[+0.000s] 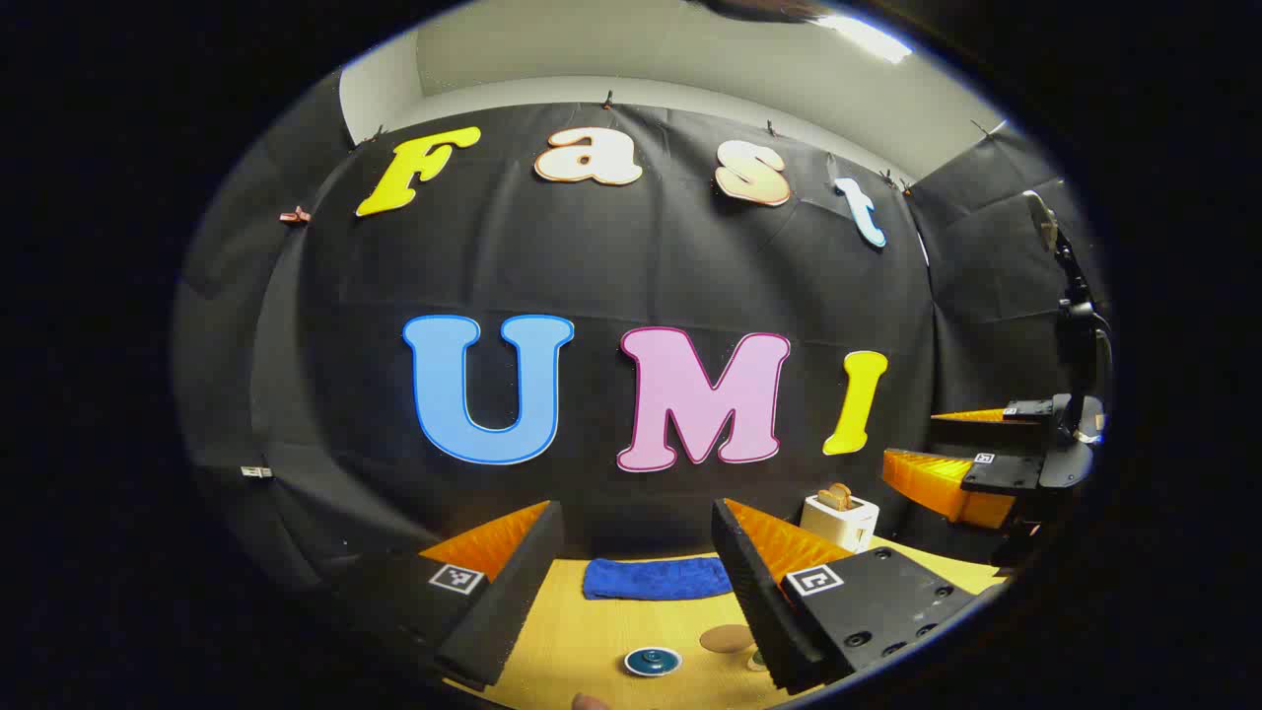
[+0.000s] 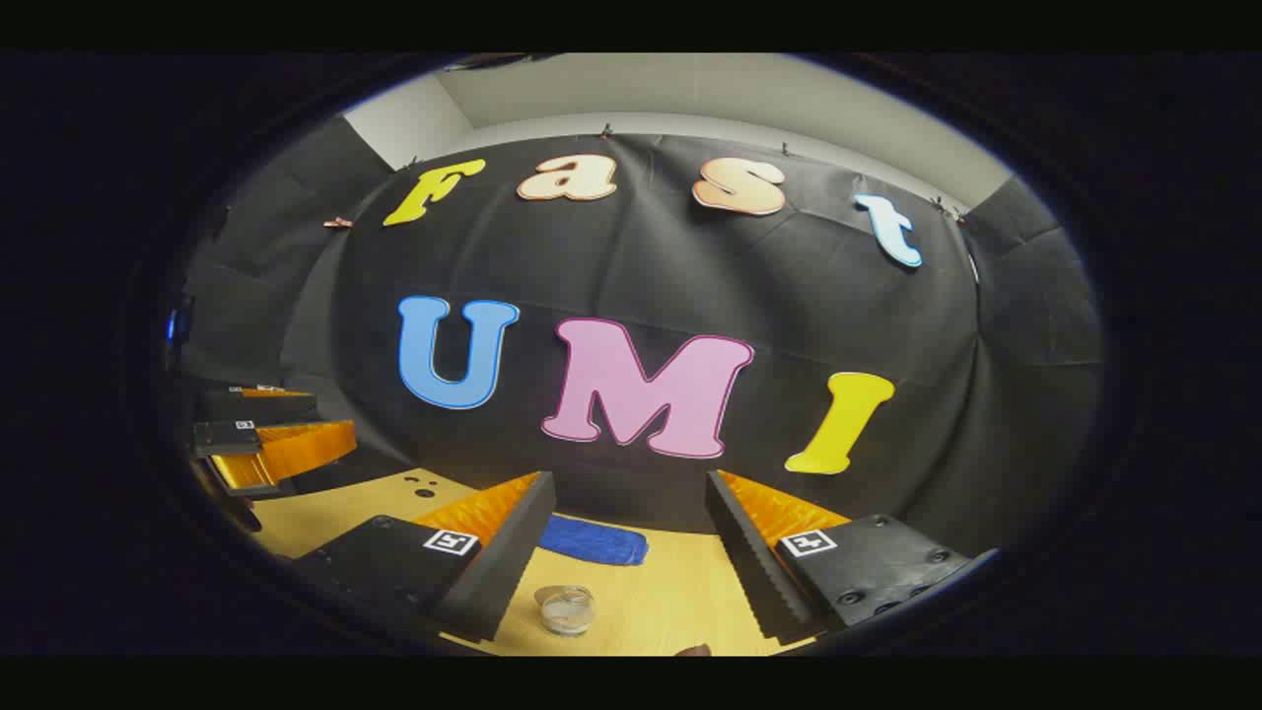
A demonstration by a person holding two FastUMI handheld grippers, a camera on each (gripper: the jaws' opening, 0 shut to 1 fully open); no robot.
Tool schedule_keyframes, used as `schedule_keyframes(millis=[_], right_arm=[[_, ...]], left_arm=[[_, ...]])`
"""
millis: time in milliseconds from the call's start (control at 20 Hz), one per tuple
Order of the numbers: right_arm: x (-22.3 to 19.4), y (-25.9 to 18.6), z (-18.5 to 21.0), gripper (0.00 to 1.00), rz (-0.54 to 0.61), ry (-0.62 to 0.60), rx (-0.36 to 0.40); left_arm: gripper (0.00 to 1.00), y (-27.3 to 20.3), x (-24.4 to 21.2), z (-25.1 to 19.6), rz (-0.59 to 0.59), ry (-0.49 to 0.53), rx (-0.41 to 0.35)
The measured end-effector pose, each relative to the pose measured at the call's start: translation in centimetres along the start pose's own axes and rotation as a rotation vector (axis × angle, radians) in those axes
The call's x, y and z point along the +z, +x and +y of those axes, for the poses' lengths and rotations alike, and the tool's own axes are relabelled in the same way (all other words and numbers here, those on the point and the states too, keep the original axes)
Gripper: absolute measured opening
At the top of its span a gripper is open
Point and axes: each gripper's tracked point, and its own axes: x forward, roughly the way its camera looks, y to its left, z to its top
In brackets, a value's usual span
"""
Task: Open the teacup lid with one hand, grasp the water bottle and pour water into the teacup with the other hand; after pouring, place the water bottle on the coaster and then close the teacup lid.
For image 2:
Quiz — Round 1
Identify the black backdrop cloth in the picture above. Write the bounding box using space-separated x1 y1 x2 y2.
182 118 1105 563

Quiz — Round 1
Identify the clear plastic water bottle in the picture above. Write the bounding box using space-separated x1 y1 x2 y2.
533 584 597 638

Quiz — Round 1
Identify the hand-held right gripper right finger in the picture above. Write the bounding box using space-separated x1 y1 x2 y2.
705 469 1000 648

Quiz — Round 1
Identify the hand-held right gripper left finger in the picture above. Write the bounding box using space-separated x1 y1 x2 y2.
294 471 558 645

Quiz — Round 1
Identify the blue towel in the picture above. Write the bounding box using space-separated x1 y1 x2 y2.
537 514 651 568

